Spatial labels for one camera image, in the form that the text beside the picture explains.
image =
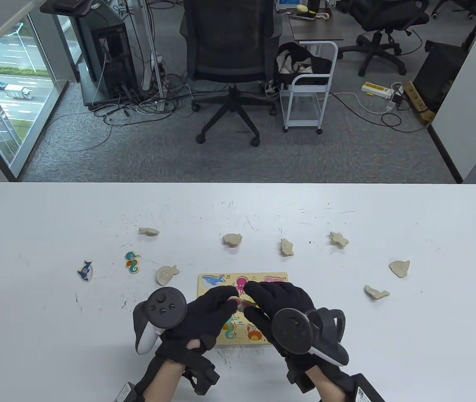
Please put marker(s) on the person's right hand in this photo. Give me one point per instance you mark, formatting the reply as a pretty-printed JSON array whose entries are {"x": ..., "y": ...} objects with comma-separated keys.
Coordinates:
[{"x": 263, "y": 301}]

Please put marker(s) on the person's left hand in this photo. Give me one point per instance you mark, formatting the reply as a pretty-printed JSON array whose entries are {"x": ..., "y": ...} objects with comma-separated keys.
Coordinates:
[{"x": 204, "y": 318}]

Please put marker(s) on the pink squid puzzle piece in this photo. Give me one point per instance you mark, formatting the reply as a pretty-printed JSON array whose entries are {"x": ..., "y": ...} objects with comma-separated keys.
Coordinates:
[{"x": 244, "y": 304}]

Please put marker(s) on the wooden puzzle frame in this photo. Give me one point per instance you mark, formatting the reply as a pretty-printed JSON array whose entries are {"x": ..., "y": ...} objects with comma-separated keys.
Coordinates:
[{"x": 221, "y": 278}]

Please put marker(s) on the wooden whale puzzle piece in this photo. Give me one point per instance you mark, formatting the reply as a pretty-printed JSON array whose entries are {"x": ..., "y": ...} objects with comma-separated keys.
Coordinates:
[{"x": 166, "y": 275}]

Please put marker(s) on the red crab puzzle piece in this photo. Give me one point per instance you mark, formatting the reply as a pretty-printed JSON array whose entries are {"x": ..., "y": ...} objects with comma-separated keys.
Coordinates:
[{"x": 287, "y": 247}]

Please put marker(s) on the pink octopus puzzle piece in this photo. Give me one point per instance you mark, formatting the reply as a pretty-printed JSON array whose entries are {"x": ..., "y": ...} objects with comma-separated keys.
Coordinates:
[{"x": 232, "y": 239}]

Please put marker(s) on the teal seahorse puzzle piece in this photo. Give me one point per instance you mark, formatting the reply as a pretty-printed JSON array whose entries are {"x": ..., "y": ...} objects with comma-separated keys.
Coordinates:
[{"x": 132, "y": 262}]

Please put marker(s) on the yellow starfish puzzle piece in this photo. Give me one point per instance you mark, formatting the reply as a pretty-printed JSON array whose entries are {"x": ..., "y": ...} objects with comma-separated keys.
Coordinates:
[{"x": 338, "y": 239}]

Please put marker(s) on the wooden turtle puzzle piece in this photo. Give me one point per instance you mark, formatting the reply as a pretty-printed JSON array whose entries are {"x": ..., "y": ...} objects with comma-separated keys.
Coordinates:
[{"x": 149, "y": 231}]

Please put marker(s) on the light blue dolphin puzzle piece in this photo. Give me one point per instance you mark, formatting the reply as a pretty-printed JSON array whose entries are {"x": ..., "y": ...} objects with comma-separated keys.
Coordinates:
[{"x": 376, "y": 292}]

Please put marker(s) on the blue shark puzzle piece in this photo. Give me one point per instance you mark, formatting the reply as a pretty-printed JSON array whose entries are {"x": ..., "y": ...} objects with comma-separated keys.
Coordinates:
[{"x": 85, "y": 271}]

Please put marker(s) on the striped fish puzzle piece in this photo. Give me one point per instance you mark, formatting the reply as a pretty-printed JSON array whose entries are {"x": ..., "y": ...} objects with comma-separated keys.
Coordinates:
[{"x": 400, "y": 268}]

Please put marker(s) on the person's right forearm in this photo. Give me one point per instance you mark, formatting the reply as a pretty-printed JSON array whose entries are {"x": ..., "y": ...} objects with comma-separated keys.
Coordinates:
[{"x": 330, "y": 389}]

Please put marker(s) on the black left hand controller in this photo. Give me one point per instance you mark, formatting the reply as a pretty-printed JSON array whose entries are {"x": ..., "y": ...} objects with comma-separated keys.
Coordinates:
[{"x": 164, "y": 307}]

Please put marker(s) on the black hand controller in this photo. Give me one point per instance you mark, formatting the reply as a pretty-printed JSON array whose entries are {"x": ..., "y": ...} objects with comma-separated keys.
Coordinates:
[
  {"x": 292, "y": 331},
  {"x": 164, "y": 307}
]

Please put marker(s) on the black right hand controller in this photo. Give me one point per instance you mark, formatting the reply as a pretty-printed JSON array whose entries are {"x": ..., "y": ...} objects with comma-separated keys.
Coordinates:
[{"x": 292, "y": 331}]

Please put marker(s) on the white rolling cart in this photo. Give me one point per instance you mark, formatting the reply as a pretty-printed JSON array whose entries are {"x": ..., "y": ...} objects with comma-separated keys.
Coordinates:
[{"x": 307, "y": 124}]

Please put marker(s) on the white yellow power strip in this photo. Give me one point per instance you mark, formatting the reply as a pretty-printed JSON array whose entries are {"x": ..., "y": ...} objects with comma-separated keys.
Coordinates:
[{"x": 376, "y": 88}]

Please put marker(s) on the black and beige bag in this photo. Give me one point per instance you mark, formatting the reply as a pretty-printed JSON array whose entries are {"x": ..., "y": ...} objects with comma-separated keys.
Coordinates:
[{"x": 300, "y": 63}]

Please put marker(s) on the white plug adapter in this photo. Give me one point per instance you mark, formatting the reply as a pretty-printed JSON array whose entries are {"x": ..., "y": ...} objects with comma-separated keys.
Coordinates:
[{"x": 397, "y": 90}]

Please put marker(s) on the cardboard box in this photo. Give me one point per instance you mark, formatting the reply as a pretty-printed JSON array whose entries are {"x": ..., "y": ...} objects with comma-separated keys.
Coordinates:
[{"x": 420, "y": 102}]

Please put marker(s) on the black mesh office chair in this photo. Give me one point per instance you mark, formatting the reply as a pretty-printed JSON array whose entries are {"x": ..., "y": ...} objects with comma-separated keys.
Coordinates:
[{"x": 229, "y": 46}]

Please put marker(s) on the white rig pole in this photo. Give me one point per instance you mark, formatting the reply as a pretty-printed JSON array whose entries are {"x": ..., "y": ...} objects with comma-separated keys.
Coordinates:
[{"x": 153, "y": 54}]

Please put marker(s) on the black computer tower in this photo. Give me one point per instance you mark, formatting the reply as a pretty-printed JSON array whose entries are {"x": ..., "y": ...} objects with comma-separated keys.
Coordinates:
[{"x": 110, "y": 63}]

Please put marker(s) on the brown side table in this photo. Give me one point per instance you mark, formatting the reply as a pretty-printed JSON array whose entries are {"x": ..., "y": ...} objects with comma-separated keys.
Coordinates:
[{"x": 317, "y": 29}]

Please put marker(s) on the black case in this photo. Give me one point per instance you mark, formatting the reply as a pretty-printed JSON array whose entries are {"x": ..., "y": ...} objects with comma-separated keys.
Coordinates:
[{"x": 438, "y": 73}]

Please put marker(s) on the pale yellow curved object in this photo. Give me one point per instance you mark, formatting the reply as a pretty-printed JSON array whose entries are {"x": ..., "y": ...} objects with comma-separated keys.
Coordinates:
[{"x": 323, "y": 16}]

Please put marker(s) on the yellow round object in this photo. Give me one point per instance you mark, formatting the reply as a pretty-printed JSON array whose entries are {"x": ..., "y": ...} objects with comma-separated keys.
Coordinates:
[{"x": 302, "y": 8}]

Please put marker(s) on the blue white box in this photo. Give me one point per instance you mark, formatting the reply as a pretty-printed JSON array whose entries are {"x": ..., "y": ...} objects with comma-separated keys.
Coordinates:
[{"x": 288, "y": 4}]

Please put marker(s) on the glass window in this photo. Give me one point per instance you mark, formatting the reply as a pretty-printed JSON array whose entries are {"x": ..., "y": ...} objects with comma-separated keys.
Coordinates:
[{"x": 7, "y": 92}]

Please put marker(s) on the black bottle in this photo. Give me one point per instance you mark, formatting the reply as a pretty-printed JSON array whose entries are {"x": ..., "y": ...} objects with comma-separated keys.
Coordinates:
[{"x": 313, "y": 4}]

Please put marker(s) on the black monitor stand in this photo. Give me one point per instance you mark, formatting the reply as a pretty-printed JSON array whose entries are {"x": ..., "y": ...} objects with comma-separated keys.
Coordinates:
[{"x": 68, "y": 6}]

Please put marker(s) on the black left wrist camera module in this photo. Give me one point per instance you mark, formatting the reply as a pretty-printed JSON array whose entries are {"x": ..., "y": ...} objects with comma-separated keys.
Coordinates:
[{"x": 122, "y": 391}]

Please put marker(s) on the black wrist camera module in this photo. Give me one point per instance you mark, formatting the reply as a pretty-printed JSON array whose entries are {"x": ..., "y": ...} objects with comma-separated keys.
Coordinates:
[
  {"x": 122, "y": 391},
  {"x": 365, "y": 389}
]

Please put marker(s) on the black right wrist camera module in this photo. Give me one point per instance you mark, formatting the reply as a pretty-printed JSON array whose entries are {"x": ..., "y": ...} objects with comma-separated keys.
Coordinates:
[{"x": 365, "y": 389}]

